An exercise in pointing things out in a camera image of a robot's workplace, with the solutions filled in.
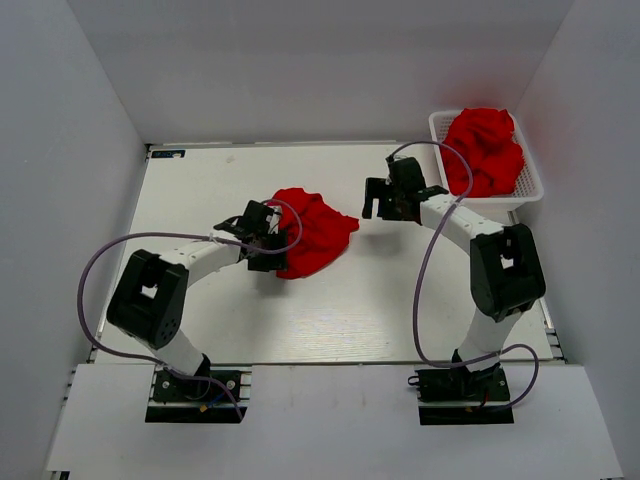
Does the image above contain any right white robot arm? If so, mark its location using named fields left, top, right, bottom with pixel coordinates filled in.
left=362, top=157, right=546, bottom=399

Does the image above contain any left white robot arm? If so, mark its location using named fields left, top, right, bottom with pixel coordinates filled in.
left=106, top=199, right=302, bottom=399

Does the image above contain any red t shirt pile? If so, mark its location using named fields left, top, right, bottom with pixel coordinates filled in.
left=441, top=108, right=525, bottom=198

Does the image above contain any white plastic basket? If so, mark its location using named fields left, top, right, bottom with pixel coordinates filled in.
left=428, top=110, right=544, bottom=210

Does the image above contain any blue table label sticker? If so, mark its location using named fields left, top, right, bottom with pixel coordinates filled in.
left=151, top=149, right=186, bottom=159

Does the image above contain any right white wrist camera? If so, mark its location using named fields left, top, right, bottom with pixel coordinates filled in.
left=385, top=155, right=406, bottom=167

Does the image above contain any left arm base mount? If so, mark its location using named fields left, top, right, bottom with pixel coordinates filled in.
left=145, top=367, right=252, bottom=425

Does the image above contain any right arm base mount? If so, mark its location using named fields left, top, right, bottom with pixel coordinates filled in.
left=407, top=366, right=514, bottom=426

